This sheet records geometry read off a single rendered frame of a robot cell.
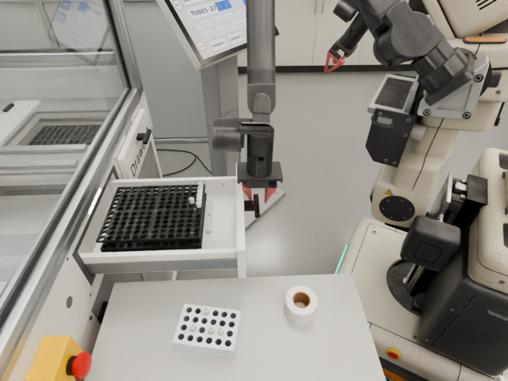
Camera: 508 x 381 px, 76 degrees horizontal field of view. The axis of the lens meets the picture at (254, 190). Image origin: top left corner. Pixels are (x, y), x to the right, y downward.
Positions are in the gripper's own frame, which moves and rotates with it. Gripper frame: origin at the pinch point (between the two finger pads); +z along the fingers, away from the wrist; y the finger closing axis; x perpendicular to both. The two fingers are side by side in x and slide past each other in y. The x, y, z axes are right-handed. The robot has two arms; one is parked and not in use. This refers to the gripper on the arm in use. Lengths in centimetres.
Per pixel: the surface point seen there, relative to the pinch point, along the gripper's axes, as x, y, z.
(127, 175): -14.5, 35.7, 3.0
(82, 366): 36.3, 30.6, 1.8
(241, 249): 17.3, 4.6, -2.4
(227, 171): -94, 11, 63
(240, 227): 11.7, 4.6, -2.9
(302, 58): -293, -68, 66
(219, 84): -92, 12, 9
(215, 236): 6.2, 10.6, 6.3
